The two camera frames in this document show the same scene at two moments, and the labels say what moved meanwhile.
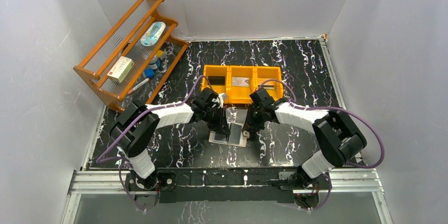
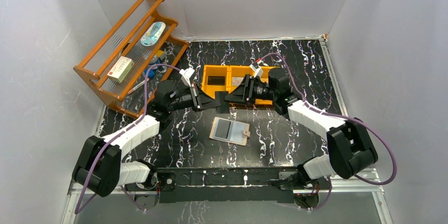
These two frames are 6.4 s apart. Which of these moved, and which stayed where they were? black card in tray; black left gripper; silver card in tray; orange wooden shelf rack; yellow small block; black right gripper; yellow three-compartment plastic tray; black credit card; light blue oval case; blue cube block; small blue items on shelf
Moved: black credit card; black left gripper; black right gripper
Stayed: silver card in tray; orange wooden shelf rack; light blue oval case; small blue items on shelf; blue cube block; black card in tray; yellow three-compartment plastic tray; yellow small block
